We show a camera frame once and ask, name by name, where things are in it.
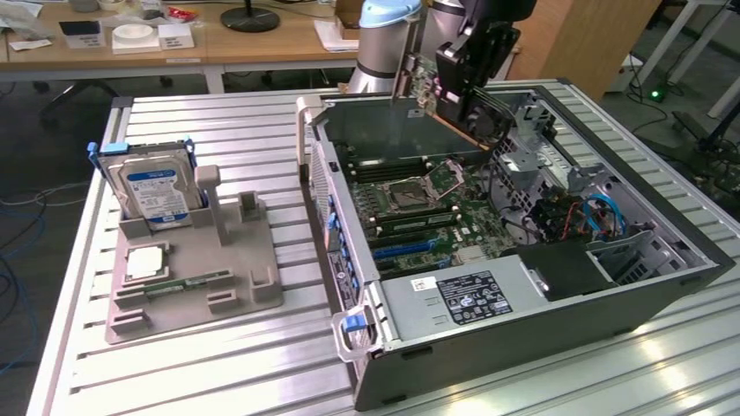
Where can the white round dish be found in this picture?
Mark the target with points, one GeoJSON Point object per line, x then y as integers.
{"type": "Point", "coordinates": [134, 32]}

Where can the hard disk in blue caddy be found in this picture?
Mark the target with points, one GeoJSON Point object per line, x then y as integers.
{"type": "Point", "coordinates": [154, 190]}

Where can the grey power supply unit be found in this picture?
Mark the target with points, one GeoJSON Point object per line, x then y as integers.
{"type": "Point", "coordinates": [417, 312]}

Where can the open black PC case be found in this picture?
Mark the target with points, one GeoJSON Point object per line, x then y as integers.
{"type": "Point", "coordinates": [521, 346]}

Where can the white box with black top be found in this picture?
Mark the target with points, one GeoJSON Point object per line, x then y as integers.
{"type": "Point", "coordinates": [85, 39]}

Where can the graphics card with metal bracket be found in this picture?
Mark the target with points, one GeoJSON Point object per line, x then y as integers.
{"type": "Point", "coordinates": [491, 117]}

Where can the grey parts rack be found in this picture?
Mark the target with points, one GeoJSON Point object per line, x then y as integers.
{"type": "Point", "coordinates": [191, 318]}

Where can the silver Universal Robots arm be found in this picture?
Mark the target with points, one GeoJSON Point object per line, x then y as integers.
{"type": "Point", "coordinates": [377, 65]}

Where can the green motherboard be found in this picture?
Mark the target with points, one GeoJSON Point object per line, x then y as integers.
{"type": "Point", "coordinates": [474, 216]}

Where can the small white box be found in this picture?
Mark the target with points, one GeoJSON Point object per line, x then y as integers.
{"type": "Point", "coordinates": [174, 39]}

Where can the white tape roll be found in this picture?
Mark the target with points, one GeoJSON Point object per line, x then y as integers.
{"type": "Point", "coordinates": [111, 4]}

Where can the black office chair base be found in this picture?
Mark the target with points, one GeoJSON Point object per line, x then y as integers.
{"type": "Point", "coordinates": [70, 93]}

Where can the blue case latch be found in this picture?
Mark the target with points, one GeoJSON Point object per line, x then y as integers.
{"type": "Point", "coordinates": [354, 325]}

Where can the silver CPU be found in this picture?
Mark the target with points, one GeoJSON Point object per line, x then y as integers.
{"type": "Point", "coordinates": [145, 262]}

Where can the grey cup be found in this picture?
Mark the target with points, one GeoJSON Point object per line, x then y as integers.
{"type": "Point", "coordinates": [85, 5]}

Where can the black device with green light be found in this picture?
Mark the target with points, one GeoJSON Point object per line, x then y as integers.
{"type": "Point", "coordinates": [655, 93]}

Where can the white desk leg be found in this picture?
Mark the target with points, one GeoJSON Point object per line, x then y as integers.
{"type": "Point", "coordinates": [665, 43]}

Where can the clear plastic bag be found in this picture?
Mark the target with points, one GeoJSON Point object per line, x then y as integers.
{"type": "Point", "coordinates": [23, 21]}

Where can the white paper slip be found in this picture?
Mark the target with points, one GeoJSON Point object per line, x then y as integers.
{"type": "Point", "coordinates": [29, 44]}

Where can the open socket cover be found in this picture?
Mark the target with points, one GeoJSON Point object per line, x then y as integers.
{"type": "Point", "coordinates": [449, 177]}

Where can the green RAM stick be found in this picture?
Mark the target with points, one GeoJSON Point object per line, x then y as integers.
{"type": "Point", "coordinates": [186, 284]}

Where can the black round lamp base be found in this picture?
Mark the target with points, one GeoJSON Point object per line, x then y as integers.
{"type": "Point", "coordinates": [249, 19]}

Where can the brown cardboard box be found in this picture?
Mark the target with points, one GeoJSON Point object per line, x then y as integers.
{"type": "Point", "coordinates": [347, 13]}

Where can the red packet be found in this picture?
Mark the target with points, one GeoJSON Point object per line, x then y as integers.
{"type": "Point", "coordinates": [181, 14]}

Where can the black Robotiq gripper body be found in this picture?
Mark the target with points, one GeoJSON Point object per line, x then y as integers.
{"type": "Point", "coordinates": [498, 26]}

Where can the white paper stack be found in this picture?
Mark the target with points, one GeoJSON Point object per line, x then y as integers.
{"type": "Point", "coordinates": [333, 37]}

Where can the wooden desk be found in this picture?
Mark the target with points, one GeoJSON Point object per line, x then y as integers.
{"type": "Point", "coordinates": [261, 43]}

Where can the black floor stand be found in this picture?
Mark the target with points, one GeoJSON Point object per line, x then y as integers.
{"type": "Point", "coordinates": [694, 125]}

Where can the white flat box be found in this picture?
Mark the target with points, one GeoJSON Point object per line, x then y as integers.
{"type": "Point", "coordinates": [137, 48]}

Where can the black installed RAM stick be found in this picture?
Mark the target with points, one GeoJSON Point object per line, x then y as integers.
{"type": "Point", "coordinates": [417, 222]}

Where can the metal disk bay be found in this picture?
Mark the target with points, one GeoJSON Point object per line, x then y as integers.
{"type": "Point", "coordinates": [521, 173]}

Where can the wooden cabinet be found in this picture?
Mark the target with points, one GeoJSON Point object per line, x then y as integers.
{"type": "Point", "coordinates": [578, 43]}

